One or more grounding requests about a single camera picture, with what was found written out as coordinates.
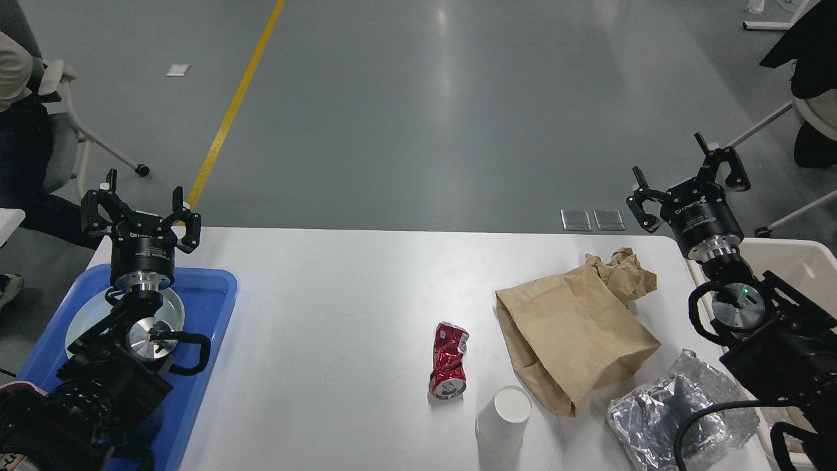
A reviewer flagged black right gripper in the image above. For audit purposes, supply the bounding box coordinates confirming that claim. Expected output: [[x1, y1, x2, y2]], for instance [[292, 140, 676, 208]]
[[626, 132, 751, 261]]

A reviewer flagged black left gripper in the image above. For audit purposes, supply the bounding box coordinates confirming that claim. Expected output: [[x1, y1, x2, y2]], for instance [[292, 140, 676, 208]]
[[80, 169, 203, 291]]

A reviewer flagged mint green plate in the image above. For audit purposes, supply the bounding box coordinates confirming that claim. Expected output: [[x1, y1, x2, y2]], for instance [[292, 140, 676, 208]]
[[65, 288, 186, 358]]

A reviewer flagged crushed red soda can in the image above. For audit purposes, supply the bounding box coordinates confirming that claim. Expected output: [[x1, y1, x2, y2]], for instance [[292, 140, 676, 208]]
[[428, 322, 470, 400]]

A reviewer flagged dark teal mug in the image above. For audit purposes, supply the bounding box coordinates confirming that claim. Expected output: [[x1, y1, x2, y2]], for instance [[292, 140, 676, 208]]
[[114, 406, 165, 448]]

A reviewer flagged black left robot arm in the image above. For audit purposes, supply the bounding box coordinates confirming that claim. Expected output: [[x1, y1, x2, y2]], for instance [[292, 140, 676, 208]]
[[1, 169, 211, 470]]

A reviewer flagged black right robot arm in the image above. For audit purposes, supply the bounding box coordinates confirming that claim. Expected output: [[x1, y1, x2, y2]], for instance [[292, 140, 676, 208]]
[[626, 133, 836, 470]]

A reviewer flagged right silver floor plate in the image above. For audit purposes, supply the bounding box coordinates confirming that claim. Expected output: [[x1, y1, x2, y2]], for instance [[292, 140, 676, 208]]
[[594, 209, 626, 232]]

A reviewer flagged silver floor plate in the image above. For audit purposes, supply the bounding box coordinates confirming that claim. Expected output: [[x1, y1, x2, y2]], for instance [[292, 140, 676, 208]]
[[594, 209, 626, 232], [561, 209, 592, 232]]

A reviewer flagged blue plastic tray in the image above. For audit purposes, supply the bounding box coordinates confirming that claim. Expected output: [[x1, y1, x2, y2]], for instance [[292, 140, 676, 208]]
[[13, 265, 239, 471]]

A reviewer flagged left silver floor plate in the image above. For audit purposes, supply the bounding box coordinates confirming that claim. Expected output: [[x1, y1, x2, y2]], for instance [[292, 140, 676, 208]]
[[561, 209, 592, 232]]

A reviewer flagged seated person beige sweater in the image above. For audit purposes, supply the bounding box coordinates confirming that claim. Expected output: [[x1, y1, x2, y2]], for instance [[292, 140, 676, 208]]
[[0, 0, 99, 308]]

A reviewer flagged white side table corner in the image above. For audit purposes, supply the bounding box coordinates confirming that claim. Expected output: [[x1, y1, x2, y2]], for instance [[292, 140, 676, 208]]
[[0, 208, 25, 247]]

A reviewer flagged white table leg base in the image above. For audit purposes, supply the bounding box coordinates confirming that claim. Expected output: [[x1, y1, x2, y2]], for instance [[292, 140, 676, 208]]
[[743, 0, 823, 32]]

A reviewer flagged office chair with black coat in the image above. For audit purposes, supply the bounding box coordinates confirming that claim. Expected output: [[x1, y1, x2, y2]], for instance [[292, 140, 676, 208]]
[[723, 0, 837, 239]]

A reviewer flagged brown paper bag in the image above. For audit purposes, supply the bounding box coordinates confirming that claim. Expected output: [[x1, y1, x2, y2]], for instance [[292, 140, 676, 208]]
[[496, 247, 660, 416]]

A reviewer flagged pink mug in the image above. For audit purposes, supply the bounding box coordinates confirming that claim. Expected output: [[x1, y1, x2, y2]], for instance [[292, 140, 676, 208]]
[[1, 381, 46, 410]]

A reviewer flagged crumpled silver foil bag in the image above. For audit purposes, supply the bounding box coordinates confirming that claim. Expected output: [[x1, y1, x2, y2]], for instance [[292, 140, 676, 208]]
[[607, 349, 760, 470]]

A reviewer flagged white paper cup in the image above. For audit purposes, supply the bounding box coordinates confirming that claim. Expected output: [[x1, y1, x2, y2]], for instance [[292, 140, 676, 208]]
[[475, 385, 532, 455]]

